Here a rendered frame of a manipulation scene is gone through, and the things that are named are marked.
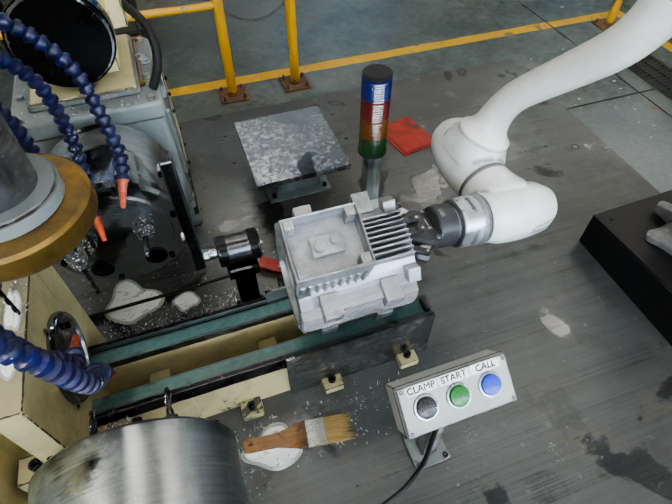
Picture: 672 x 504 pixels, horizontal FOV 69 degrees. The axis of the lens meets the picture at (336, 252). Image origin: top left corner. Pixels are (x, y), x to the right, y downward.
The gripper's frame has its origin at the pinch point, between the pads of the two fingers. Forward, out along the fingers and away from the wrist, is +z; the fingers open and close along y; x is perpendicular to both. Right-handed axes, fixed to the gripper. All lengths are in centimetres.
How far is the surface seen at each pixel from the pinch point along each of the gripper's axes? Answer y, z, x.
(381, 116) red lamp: -27.3, -18.2, -4.5
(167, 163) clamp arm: -12.2, 24.0, -10.9
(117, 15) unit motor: -59, 28, -12
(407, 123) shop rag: -64, -49, 25
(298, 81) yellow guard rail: -225, -66, 101
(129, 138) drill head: -35.1, 29.5, -0.2
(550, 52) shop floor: -206, -241, 84
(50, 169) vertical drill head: -1.4, 36.5, -20.4
